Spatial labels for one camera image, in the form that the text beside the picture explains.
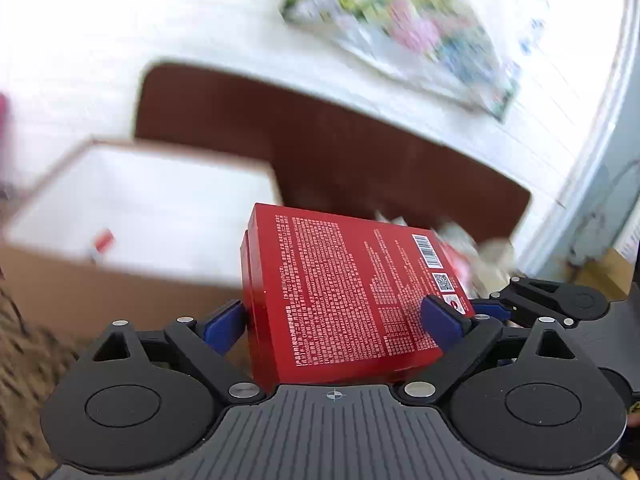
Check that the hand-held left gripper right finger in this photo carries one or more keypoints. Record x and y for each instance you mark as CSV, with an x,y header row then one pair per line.
x,y
441,322

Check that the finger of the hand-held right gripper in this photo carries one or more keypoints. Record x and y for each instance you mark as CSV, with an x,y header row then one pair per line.
x,y
530,297

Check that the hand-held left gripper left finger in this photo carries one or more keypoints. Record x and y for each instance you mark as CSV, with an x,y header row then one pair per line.
x,y
222,324

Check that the red printed box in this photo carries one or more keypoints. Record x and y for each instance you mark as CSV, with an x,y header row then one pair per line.
x,y
325,285

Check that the large brown cardboard box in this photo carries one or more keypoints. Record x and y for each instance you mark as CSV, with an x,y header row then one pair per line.
x,y
150,200

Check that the clear plastic wrapped packet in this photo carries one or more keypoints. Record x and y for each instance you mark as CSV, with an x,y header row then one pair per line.
x,y
485,255

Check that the plain cardboard carton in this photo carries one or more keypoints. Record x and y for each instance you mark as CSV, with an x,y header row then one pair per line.
x,y
602,272

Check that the small colourful card box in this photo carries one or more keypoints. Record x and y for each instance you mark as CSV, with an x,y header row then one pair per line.
x,y
102,242

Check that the dark brown wooden headboard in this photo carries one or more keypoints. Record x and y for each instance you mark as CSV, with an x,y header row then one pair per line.
x,y
350,150

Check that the letter patterned blanket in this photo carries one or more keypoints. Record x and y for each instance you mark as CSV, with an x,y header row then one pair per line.
x,y
25,375

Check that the pink thermos bottle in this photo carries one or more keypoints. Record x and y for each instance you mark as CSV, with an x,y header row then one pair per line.
x,y
3,135

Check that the floral plastic bag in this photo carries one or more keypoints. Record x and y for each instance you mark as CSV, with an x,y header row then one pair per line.
x,y
410,20

